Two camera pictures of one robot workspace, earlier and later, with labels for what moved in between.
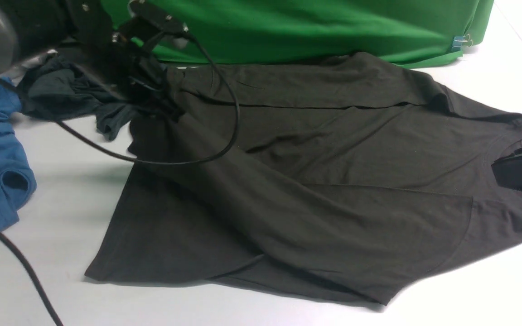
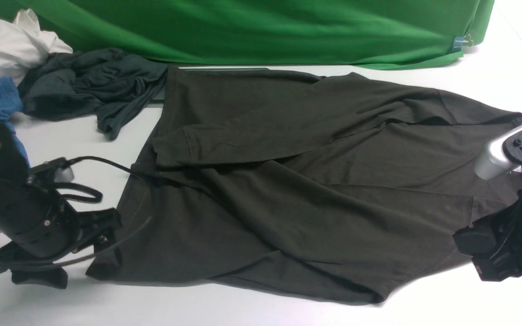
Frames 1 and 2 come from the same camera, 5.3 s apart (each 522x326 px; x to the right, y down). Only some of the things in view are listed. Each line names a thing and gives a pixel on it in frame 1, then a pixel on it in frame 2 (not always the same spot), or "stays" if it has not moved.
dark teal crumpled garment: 54,87 stays
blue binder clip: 461,41 stays
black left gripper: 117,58 -> 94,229
